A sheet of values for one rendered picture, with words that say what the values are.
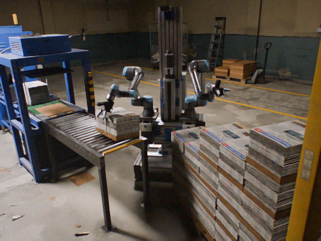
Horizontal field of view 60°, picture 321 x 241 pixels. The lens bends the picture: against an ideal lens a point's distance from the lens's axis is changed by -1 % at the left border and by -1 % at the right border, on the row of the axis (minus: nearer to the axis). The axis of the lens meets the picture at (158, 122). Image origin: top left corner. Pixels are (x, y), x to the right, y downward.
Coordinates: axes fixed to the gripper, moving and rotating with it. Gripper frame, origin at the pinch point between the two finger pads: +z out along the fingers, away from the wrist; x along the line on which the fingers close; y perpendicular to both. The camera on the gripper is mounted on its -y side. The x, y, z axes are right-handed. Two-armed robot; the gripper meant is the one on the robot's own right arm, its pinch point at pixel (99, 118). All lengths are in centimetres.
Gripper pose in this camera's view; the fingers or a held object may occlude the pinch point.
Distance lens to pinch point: 271.1
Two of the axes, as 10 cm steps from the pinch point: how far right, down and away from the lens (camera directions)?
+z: -3.8, 9.2, -0.7
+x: -6.7, -2.3, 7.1
